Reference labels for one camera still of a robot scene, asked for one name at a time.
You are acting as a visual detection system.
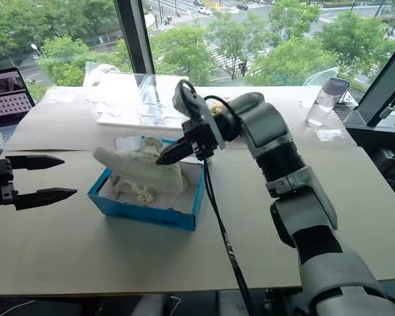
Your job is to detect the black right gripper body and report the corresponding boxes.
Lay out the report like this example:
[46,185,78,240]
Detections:
[180,117,219,159]

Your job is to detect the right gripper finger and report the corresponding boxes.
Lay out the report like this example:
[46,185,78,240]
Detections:
[159,138,196,159]
[155,151,198,166]

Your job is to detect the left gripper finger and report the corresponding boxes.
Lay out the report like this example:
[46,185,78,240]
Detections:
[5,154,66,171]
[14,187,78,211]

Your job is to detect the blue cardboard shoebox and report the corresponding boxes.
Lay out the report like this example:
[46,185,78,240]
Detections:
[87,134,207,232]

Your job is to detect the clear acrylic box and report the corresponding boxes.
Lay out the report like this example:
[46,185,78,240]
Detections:
[84,72,192,128]

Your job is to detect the silver laptop with lit screen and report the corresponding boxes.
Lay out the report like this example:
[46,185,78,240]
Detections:
[0,67,36,143]

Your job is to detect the clear water bottle dark lid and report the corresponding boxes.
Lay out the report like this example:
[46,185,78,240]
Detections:
[304,76,350,128]

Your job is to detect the small clear plastic wrapper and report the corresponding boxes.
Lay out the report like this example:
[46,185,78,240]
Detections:
[314,128,346,143]

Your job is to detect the black battery packs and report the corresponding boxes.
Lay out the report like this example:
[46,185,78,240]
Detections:
[371,147,395,205]

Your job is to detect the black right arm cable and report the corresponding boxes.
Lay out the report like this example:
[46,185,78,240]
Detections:
[178,78,261,316]

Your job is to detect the dark window frame pillar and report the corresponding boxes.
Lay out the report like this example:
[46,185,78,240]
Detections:
[113,0,156,75]

